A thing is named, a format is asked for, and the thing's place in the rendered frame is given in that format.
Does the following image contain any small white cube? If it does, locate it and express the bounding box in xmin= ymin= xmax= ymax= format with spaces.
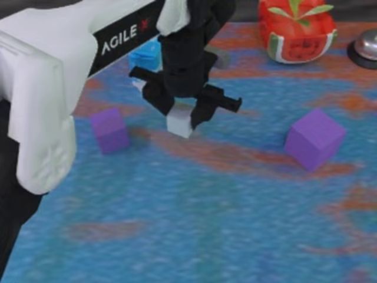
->
xmin=166 ymin=103 xmax=197 ymax=139

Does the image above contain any small purple cube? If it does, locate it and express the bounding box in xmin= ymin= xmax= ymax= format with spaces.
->
xmin=90 ymin=107 xmax=131 ymax=154

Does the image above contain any large purple cube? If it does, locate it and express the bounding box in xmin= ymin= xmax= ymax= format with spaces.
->
xmin=284 ymin=108 xmax=346 ymax=172

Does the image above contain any blue object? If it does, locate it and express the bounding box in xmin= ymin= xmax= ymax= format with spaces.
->
xmin=128 ymin=40 xmax=163 ymax=73

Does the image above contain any blue and orange mat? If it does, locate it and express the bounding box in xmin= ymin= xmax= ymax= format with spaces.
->
xmin=0 ymin=21 xmax=377 ymax=283

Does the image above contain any red watermelon toy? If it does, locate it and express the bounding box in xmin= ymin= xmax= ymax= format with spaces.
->
xmin=258 ymin=0 xmax=338 ymax=64

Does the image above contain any silver call bell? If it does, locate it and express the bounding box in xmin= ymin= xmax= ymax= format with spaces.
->
xmin=346 ymin=29 xmax=377 ymax=70

